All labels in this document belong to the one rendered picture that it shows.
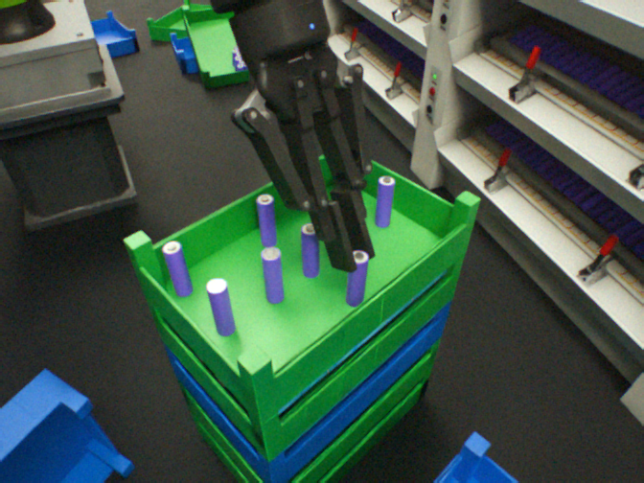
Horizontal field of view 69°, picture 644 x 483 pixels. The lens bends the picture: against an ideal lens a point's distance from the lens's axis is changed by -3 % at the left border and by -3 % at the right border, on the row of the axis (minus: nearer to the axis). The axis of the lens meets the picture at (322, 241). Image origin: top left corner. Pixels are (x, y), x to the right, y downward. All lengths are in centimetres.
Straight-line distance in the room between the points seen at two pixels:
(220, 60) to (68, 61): 81
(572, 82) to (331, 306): 59
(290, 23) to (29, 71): 75
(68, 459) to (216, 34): 144
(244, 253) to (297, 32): 27
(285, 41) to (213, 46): 144
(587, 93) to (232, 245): 61
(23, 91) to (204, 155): 48
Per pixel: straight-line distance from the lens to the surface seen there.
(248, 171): 126
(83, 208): 122
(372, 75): 144
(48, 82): 107
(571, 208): 96
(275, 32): 38
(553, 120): 89
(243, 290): 52
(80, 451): 82
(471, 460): 54
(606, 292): 90
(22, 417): 66
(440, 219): 57
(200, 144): 139
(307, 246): 49
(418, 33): 119
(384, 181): 55
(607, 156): 83
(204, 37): 184
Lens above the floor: 71
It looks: 43 degrees down
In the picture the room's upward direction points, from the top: straight up
